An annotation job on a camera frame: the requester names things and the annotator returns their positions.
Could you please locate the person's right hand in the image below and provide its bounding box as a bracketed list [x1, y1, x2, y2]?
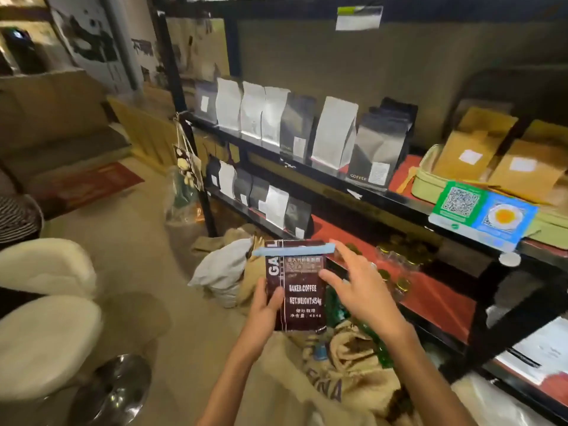
[318, 241, 420, 349]

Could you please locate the person's left hand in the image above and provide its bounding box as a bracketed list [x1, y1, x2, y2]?
[233, 277, 286, 364]

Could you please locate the black coffee bag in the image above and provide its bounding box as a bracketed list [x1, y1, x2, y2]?
[264, 239, 329, 333]

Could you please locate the light blue sealing clip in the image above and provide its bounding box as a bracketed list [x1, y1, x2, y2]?
[251, 243, 337, 258]

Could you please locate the black metal shelf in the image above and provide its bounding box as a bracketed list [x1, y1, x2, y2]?
[146, 0, 568, 426]

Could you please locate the person's left forearm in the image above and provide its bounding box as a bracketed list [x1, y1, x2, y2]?
[197, 348, 263, 426]

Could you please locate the cluster of small glass jars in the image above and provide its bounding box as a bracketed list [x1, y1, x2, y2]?
[335, 234, 434, 302]

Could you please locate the green plastic sack liner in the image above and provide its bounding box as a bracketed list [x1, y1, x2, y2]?
[324, 286, 396, 369]

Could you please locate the white cloth sack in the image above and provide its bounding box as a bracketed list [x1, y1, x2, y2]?
[188, 237, 254, 309]

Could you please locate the printed burlap sack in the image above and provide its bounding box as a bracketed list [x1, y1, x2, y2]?
[259, 321, 427, 426]

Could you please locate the row of small standing pouches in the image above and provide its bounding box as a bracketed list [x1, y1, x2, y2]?
[206, 157, 313, 240]

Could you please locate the yellow-green tin box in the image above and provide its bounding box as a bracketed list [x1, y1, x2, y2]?
[410, 144, 568, 251]

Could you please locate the green and blue sign card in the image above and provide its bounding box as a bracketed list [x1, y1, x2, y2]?
[428, 180, 539, 253]

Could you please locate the clear bag with teal contents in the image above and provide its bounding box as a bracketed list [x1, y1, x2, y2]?
[163, 166, 205, 227]

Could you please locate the clear plastic bag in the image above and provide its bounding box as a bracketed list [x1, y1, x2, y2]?
[450, 372, 544, 426]

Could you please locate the kraft paper bag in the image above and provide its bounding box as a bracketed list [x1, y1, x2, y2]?
[457, 106, 519, 138]
[433, 130, 506, 182]
[487, 139, 565, 205]
[521, 119, 568, 149]

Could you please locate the row of large standing pouches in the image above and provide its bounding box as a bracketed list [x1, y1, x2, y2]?
[193, 77, 419, 191]

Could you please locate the white paper bag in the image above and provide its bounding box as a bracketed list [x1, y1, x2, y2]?
[486, 305, 568, 386]

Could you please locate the black tote bag with bear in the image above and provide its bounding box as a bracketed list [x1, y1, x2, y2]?
[172, 112, 205, 192]

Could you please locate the red doormat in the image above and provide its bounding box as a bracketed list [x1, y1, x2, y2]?
[26, 162, 145, 220]

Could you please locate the yellow wooden panel bar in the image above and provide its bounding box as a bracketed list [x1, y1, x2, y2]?
[106, 82, 183, 176]

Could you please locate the brown sofa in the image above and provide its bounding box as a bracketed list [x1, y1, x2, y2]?
[0, 68, 132, 182]

